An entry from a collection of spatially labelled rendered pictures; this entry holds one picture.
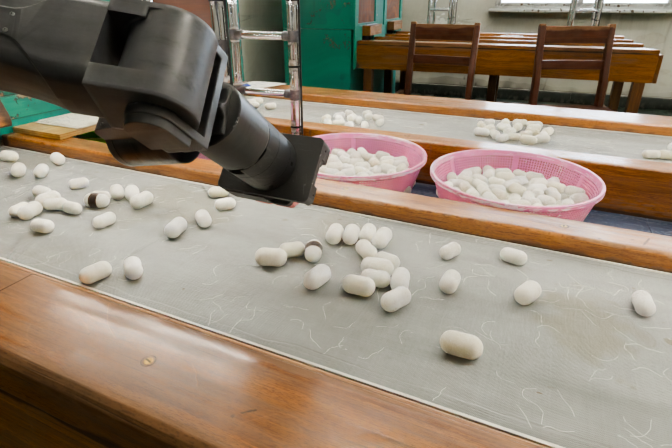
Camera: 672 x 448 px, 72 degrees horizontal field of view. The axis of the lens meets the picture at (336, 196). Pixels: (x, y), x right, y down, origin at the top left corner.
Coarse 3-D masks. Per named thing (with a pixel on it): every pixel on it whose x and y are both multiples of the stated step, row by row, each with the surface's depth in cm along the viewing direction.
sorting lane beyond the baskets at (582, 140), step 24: (312, 120) 120; (384, 120) 120; (408, 120) 120; (432, 120) 120; (456, 120) 120; (480, 120) 120; (552, 144) 100; (576, 144) 100; (600, 144) 100; (624, 144) 100; (648, 144) 100
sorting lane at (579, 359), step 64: (0, 192) 75; (64, 192) 75; (192, 192) 75; (0, 256) 57; (64, 256) 57; (128, 256) 57; (192, 256) 57; (576, 256) 56; (192, 320) 45; (256, 320) 45; (320, 320) 45; (384, 320) 45; (448, 320) 45; (512, 320) 45; (576, 320) 45; (640, 320) 45; (384, 384) 38; (448, 384) 38; (512, 384) 38; (576, 384) 38; (640, 384) 38
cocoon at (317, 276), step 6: (318, 264) 51; (324, 264) 51; (312, 270) 50; (318, 270) 50; (324, 270) 50; (330, 270) 51; (306, 276) 49; (312, 276) 49; (318, 276) 49; (324, 276) 50; (330, 276) 51; (306, 282) 49; (312, 282) 49; (318, 282) 49; (324, 282) 50; (312, 288) 49
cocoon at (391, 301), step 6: (396, 288) 47; (402, 288) 47; (384, 294) 46; (390, 294) 46; (396, 294) 46; (402, 294) 46; (408, 294) 47; (384, 300) 46; (390, 300) 46; (396, 300) 46; (402, 300) 46; (408, 300) 47; (384, 306) 46; (390, 306) 46; (396, 306) 46; (402, 306) 47
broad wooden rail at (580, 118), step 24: (264, 96) 147; (312, 96) 140; (336, 96) 137; (360, 96) 137; (384, 96) 137; (408, 96) 137; (528, 120) 117; (552, 120) 115; (576, 120) 113; (600, 120) 111; (624, 120) 110; (648, 120) 110
